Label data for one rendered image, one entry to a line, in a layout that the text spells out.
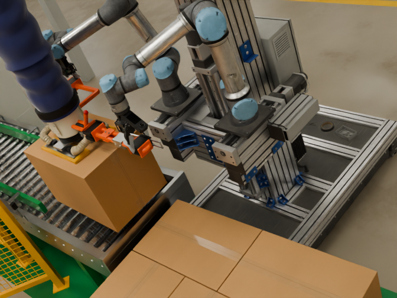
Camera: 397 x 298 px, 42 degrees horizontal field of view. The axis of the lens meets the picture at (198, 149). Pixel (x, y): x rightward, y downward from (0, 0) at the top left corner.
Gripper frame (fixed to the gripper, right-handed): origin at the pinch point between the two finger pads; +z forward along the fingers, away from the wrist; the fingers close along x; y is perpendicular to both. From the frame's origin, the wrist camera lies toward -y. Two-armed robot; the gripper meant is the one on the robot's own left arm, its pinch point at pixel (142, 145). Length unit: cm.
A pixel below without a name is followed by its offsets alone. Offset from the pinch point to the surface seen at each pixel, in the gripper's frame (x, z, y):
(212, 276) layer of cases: 11, 67, -25
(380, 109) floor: -189, 117, -8
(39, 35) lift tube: -5, -48, 51
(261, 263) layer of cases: -6, 66, -43
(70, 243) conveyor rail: 34, 62, 62
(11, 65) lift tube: 11, -42, 57
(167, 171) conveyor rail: -33, 61, 46
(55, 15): -155, 36, 319
